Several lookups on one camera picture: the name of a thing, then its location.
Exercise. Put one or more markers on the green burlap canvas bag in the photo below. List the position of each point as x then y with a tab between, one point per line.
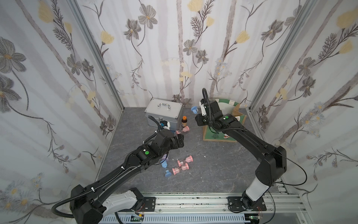
233	128

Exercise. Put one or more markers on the blue hourglass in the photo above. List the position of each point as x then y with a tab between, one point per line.
195	109
167	173

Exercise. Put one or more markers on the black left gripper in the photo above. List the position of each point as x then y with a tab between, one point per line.
179	140

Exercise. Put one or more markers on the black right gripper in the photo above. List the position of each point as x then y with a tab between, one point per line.
200	119

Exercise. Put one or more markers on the pink hourglass small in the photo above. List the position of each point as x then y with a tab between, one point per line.
189	159

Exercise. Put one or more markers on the silver aluminium case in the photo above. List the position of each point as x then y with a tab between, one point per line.
165	110

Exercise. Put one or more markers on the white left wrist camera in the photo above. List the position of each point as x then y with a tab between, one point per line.
165	124

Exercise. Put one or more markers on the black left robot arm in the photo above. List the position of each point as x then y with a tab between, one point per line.
88	205

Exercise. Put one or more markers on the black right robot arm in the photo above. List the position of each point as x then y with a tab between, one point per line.
272	160

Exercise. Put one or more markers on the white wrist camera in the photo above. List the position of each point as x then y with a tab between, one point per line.
165	124
202	107

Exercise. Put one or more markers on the blue hourglass number 30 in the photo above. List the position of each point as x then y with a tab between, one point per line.
164	161

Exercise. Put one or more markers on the pink hourglass lower pair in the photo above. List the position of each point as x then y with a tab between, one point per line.
183	165

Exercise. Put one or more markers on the blue hourglass front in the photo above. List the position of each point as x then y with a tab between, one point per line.
167	173

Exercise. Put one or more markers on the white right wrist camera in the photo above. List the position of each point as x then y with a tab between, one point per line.
202	107

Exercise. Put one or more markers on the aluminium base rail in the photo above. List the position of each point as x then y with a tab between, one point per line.
202	208

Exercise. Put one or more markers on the brown bottle orange cap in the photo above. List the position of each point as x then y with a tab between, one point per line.
184	121

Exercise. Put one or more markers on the pink hourglass number 15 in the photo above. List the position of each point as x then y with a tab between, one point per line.
175	171

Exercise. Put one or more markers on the pink hourglass upper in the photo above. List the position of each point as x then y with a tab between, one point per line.
183	130

